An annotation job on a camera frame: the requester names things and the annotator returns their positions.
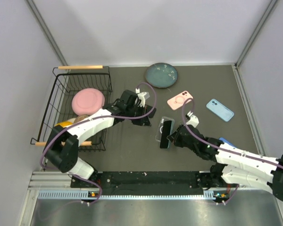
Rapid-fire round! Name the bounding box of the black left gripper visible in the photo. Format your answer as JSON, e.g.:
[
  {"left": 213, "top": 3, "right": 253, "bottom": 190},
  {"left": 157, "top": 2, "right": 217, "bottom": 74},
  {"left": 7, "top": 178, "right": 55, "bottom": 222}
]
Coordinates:
[{"left": 125, "top": 104, "right": 151, "bottom": 127}]

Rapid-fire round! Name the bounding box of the clear magsafe phone case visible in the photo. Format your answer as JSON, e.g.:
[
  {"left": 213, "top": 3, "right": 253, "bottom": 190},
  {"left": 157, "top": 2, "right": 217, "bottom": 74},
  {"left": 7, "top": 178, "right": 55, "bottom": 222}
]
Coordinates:
[{"left": 155, "top": 116, "right": 175, "bottom": 142}]

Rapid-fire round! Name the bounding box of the light blue phone case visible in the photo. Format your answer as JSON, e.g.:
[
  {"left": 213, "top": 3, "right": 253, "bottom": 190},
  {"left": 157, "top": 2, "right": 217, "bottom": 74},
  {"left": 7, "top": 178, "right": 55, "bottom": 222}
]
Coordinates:
[{"left": 206, "top": 99, "right": 234, "bottom": 122}]

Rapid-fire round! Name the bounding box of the teal phone dark screen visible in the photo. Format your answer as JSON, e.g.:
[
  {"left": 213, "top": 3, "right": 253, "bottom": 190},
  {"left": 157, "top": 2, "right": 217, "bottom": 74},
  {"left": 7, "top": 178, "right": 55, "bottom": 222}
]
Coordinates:
[{"left": 159, "top": 120, "right": 174, "bottom": 149}]

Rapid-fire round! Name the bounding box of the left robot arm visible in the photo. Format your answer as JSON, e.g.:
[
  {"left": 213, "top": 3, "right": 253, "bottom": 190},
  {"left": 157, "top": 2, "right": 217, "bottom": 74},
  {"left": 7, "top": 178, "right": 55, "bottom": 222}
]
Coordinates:
[{"left": 43, "top": 89, "right": 156, "bottom": 187}]

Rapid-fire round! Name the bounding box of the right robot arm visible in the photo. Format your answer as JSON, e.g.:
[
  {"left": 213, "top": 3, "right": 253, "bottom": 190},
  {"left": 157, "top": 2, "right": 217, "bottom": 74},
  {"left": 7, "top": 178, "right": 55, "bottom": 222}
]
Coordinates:
[{"left": 167, "top": 125, "right": 283, "bottom": 201}]

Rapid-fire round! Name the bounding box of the pink phone case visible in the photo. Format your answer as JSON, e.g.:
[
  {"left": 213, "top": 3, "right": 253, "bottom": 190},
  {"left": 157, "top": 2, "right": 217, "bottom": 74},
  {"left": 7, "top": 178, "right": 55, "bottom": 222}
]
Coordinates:
[{"left": 167, "top": 91, "right": 193, "bottom": 111}]

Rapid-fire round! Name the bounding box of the pink round plate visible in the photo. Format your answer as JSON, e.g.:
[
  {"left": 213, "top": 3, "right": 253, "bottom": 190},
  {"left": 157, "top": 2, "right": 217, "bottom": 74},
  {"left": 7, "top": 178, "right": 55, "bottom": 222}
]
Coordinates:
[{"left": 72, "top": 88, "right": 105, "bottom": 116}]

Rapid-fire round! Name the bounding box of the teal ceramic floral plate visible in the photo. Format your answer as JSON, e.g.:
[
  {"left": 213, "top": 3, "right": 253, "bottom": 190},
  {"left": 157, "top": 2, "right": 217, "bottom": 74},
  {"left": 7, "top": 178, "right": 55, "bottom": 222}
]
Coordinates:
[{"left": 144, "top": 63, "right": 178, "bottom": 89}]

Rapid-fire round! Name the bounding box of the brown ceramic bowl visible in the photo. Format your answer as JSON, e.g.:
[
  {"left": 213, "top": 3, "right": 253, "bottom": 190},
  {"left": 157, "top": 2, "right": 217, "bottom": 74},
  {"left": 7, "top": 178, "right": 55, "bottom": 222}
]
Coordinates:
[{"left": 74, "top": 115, "right": 89, "bottom": 123}]

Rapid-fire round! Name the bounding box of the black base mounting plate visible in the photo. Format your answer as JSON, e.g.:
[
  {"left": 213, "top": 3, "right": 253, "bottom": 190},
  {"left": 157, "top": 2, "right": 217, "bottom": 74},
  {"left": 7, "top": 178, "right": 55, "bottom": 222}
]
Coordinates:
[{"left": 70, "top": 171, "right": 227, "bottom": 190}]

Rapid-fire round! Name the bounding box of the yellow cup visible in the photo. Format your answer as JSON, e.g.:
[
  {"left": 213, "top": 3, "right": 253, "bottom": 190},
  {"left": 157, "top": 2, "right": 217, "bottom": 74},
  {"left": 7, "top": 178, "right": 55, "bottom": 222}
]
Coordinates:
[{"left": 55, "top": 121, "right": 73, "bottom": 128}]

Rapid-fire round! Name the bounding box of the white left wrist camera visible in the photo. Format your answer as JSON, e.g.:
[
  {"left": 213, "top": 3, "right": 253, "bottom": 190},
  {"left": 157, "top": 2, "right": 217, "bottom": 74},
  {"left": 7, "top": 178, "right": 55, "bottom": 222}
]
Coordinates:
[{"left": 135, "top": 88, "right": 150, "bottom": 107}]

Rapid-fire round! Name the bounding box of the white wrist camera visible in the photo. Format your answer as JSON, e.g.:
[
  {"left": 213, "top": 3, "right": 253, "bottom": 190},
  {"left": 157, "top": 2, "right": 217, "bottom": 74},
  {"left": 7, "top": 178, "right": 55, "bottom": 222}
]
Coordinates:
[
  {"left": 135, "top": 88, "right": 150, "bottom": 107},
  {"left": 185, "top": 111, "right": 199, "bottom": 128}
]

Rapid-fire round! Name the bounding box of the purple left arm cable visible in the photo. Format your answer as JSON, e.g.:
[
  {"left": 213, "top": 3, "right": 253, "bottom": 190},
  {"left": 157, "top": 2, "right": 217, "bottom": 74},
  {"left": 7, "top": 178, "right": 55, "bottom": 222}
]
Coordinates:
[{"left": 39, "top": 82, "right": 158, "bottom": 205}]

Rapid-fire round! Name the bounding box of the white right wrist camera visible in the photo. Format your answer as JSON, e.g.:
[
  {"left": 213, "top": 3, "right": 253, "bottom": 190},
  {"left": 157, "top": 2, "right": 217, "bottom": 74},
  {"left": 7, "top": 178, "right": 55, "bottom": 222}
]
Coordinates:
[{"left": 185, "top": 111, "right": 199, "bottom": 128}]

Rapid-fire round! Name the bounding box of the black wire basket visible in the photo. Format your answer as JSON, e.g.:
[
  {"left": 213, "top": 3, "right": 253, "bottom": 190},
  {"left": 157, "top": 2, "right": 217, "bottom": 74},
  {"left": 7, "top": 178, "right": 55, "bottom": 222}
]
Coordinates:
[{"left": 30, "top": 65, "right": 113, "bottom": 147}]

